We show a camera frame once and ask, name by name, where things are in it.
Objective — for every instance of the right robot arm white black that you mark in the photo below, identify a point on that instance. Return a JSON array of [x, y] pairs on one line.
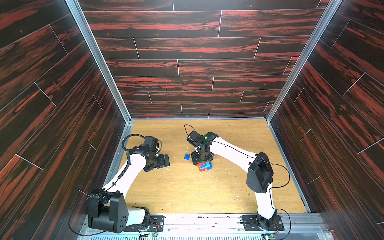
[[257, 166]]

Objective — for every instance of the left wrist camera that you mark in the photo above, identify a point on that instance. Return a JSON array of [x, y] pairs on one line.
[[152, 143]]

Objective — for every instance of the aluminium front rail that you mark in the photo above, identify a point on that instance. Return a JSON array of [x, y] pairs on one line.
[[220, 227]]

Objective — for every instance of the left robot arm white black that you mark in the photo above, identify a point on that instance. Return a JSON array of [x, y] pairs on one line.
[[107, 208]]

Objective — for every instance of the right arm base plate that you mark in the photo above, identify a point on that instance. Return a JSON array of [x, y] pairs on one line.
[[259, 223]]

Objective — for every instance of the small blue lego brick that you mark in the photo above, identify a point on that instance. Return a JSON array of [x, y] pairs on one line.
[[187, 156]]

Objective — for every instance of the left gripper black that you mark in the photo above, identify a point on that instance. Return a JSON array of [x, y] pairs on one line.
[[161, 163]]

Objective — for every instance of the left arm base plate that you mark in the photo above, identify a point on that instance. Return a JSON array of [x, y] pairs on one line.
[[154, 224]]

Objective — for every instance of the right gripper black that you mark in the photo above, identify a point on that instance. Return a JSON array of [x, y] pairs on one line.
[[198, 157]]

